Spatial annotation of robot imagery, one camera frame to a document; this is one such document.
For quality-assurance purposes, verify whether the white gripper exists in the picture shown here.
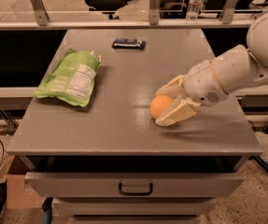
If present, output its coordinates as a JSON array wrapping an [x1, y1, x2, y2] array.
[[155, 60, 228, 127]]

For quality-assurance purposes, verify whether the orange fruit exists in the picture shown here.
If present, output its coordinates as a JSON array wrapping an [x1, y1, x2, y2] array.
[[149, 95, 174, 119]]

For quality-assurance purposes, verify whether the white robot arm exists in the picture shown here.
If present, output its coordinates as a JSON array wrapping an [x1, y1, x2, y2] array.
[[155, 13, 268, 127]]

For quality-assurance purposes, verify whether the dark blue snack bar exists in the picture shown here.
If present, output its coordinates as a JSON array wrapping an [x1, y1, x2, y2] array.
[[112, 38, 146, 50]]

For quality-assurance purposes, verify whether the clear plastic water bottle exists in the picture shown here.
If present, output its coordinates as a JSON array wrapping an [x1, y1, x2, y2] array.
[[186, 0, 203, 21]]

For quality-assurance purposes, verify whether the green snack bag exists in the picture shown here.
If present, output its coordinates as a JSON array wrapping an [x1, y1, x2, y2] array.
[[34, 49, 102, 107]]

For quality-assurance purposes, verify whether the open top drawer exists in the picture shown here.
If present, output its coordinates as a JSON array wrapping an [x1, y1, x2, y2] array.
[[24, 155, 247, 200]]

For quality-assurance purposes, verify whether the cardboard box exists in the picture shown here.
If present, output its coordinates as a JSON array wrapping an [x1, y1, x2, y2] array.
[[0, 156, 45, 209]]

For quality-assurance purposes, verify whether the black drawer handle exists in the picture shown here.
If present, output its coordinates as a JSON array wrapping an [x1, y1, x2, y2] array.
[[119, 183, 153, 196]]

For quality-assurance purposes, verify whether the metal railing frame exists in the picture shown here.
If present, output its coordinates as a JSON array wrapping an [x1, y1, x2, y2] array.
[[0, 0, 264, 31]]

